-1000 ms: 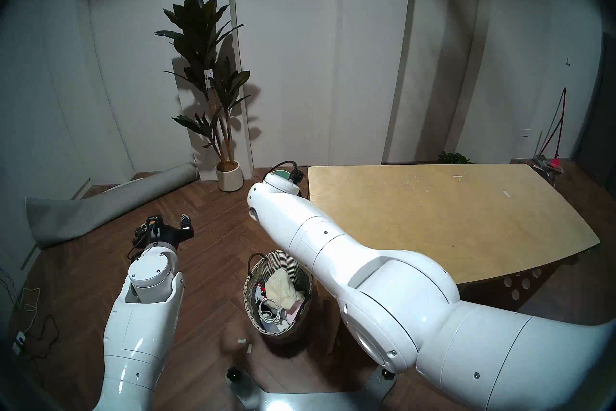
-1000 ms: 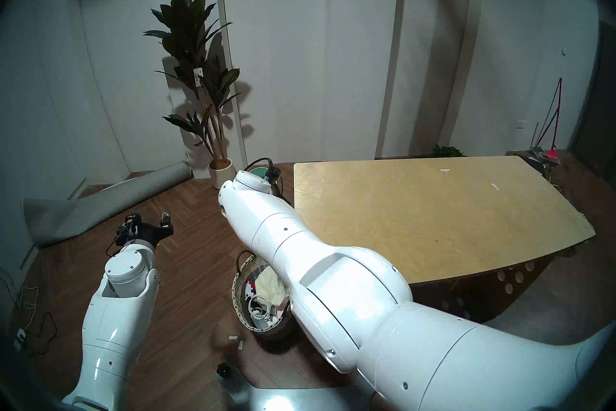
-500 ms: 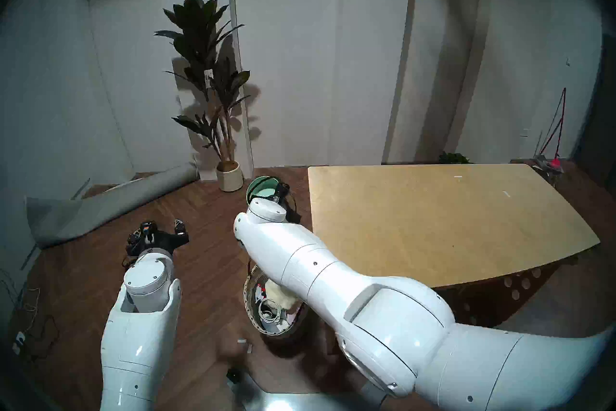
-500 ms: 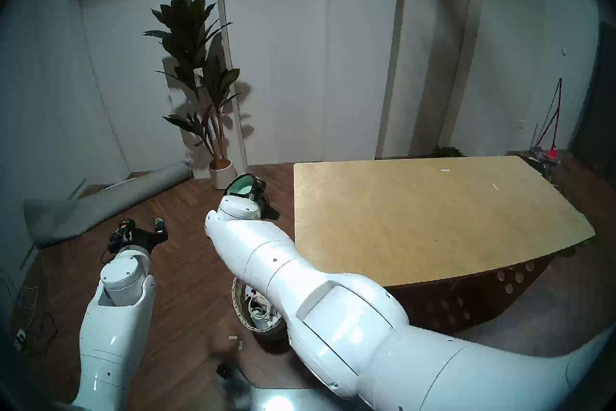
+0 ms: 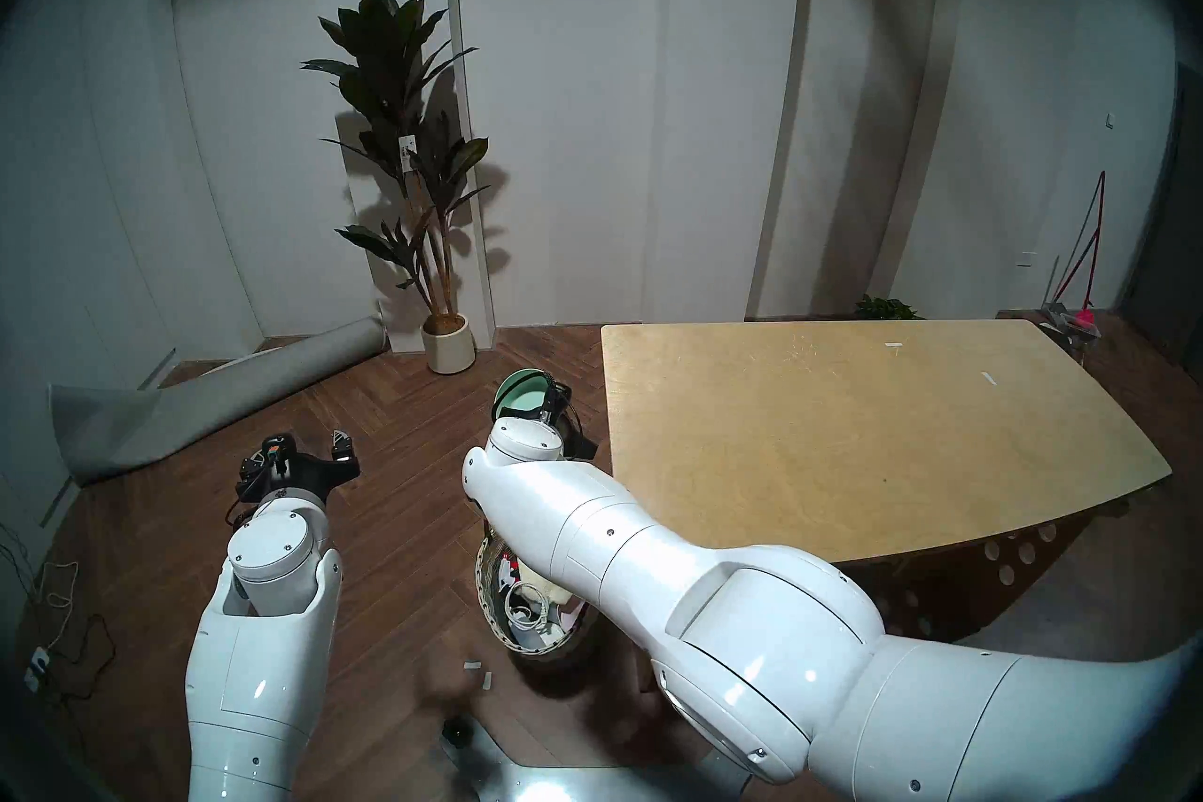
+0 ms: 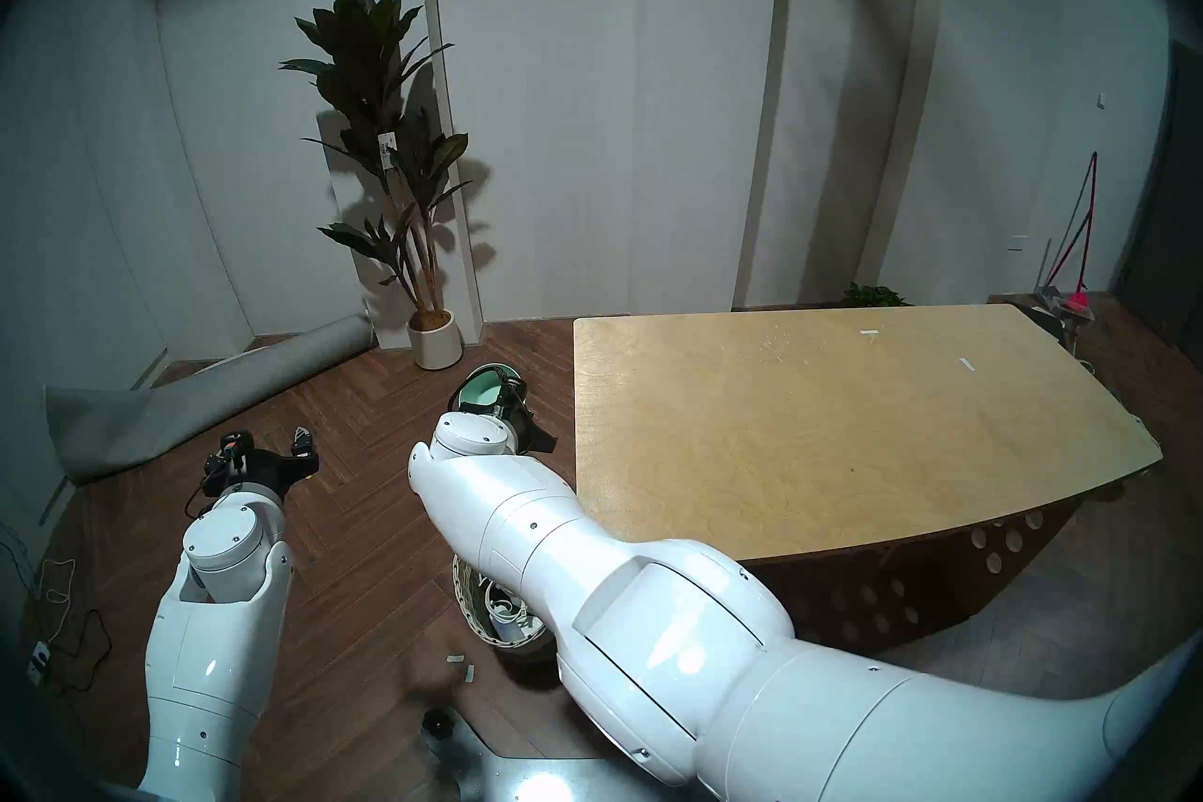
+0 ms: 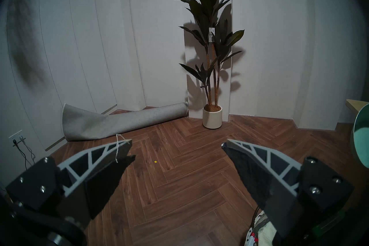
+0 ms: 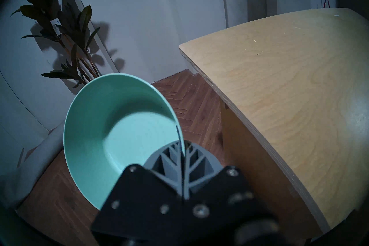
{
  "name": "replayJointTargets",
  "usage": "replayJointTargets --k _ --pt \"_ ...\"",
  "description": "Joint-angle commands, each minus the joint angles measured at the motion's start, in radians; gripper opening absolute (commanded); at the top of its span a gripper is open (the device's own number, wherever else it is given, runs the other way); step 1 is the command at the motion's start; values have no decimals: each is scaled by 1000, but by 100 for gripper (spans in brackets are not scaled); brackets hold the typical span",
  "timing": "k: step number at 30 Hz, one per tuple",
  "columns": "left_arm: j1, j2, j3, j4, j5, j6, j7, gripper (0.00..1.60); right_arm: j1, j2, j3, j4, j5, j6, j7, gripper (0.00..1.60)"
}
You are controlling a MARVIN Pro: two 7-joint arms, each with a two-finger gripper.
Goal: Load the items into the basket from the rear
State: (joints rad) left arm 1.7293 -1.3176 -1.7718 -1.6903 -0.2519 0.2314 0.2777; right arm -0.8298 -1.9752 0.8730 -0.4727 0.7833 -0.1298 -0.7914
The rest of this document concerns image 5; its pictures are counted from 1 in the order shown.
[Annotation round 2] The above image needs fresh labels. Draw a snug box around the mint green bowl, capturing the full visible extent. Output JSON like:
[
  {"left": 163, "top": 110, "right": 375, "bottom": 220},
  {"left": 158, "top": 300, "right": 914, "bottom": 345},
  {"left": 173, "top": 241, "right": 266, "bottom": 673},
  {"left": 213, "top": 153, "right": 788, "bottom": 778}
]
[{"left": 493, "top": 369, "right": 555, "bottom": 425}]

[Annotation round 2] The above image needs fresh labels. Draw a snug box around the tall dark green plant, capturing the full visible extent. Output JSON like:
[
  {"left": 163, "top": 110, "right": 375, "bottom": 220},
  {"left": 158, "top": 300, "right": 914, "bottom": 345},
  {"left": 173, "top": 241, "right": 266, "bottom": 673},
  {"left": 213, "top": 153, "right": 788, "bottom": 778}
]
[{"left": 301, "top": 0, "right": 492, "bottom": 320}]

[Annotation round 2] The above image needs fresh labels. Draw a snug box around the red handled broom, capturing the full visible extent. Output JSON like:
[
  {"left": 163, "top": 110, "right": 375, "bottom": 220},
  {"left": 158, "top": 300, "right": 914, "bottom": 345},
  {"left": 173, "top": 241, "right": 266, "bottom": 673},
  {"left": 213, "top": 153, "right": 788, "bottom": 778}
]
[{"left": 1053, "top": 171, "right": 1108, "bottom": 312}]

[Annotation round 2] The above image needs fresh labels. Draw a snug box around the light wooden table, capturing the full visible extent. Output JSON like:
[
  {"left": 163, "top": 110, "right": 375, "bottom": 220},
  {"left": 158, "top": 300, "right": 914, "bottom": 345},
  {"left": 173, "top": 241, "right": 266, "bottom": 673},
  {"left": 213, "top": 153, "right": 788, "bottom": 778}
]
[{"left": 600, "top": 319, "right": 1173, "bottom": 651}]

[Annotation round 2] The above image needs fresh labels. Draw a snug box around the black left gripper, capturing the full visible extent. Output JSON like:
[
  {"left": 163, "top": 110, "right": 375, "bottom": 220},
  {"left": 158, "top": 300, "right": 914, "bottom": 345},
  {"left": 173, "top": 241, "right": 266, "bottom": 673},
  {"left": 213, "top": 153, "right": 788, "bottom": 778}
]
[{"left": 239, "top": 430, "right": 363, "bottom": 506}]

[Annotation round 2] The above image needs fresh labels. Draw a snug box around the woven wicker basket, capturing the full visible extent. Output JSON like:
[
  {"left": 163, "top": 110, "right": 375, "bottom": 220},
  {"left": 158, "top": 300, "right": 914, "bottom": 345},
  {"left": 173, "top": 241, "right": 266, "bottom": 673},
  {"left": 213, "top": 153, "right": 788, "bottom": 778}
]
[{"left": 475, "top": 523, "right": 604, "bottom": 670}]

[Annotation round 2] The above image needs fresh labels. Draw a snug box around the white floor cable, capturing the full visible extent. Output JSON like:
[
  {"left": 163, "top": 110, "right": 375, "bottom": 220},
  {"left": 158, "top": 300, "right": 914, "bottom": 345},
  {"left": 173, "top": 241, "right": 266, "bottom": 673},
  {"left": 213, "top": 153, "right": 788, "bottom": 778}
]
[{"left": 39, "top": 562, "right": 81, "bottom": 608}]

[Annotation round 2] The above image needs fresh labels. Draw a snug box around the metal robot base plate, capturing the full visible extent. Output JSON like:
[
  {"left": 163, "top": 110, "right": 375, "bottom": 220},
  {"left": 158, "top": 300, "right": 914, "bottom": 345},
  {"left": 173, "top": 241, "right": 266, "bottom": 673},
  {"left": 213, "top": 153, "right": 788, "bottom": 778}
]
[{"left": 442, "top": 716, "right": 753, "bottom": 802}]

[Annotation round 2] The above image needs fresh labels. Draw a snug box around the black floor cable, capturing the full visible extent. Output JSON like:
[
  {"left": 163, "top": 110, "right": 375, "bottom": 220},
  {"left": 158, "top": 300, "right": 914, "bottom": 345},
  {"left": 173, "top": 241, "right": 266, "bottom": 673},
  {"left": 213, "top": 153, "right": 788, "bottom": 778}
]
[{"left": 42, "top": 612, "right": 116, "bottom": 702}]

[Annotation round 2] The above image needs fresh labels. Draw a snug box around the white plant pot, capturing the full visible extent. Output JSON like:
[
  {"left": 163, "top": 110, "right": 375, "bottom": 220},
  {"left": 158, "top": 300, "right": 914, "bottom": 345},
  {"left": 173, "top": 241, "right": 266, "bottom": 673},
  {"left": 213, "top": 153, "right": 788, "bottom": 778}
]
[{"left": 422, "top": 312, "right": 477, "bottom": 375}]

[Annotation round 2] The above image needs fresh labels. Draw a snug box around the rolled grey carpet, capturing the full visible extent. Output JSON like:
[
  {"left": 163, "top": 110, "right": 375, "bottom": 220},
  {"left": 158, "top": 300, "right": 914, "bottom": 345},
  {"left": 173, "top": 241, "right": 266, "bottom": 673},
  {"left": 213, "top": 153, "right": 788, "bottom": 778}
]
[{"left": 50, "top": 315, "right": 389, "bottom": 486}]

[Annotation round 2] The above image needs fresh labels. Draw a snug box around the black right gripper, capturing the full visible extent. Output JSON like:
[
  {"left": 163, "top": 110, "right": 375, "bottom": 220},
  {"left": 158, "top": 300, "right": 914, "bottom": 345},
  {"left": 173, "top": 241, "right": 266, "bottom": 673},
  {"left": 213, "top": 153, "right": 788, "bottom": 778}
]
[{"left": 542, "top": 381, "right": 599, "bottom": 462}]

